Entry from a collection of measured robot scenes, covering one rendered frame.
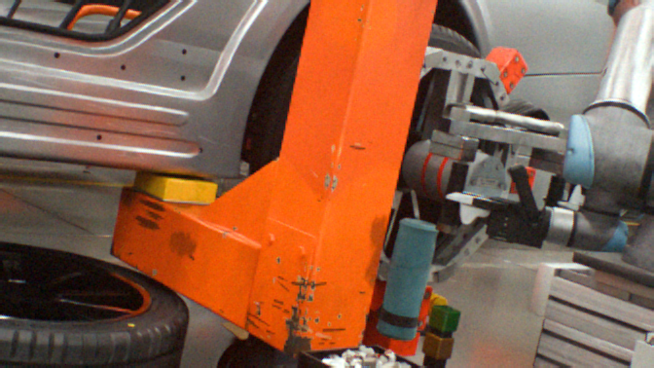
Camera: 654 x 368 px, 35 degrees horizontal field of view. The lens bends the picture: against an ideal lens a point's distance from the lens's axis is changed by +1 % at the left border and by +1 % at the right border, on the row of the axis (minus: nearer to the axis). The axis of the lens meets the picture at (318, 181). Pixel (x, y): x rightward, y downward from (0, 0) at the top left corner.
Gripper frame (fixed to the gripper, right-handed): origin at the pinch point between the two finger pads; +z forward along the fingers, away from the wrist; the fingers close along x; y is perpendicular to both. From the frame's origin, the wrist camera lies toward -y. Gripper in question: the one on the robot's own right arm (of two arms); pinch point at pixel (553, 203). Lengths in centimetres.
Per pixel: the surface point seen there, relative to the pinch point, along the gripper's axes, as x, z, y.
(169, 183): -43, 75, -11
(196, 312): -174, -35, -83
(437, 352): 25, 58, -25
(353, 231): 10, 70, -7
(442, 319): 25, 59, -19
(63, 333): -12, 111, -33
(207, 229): -23, 77, -16
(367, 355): 23, 73, -26
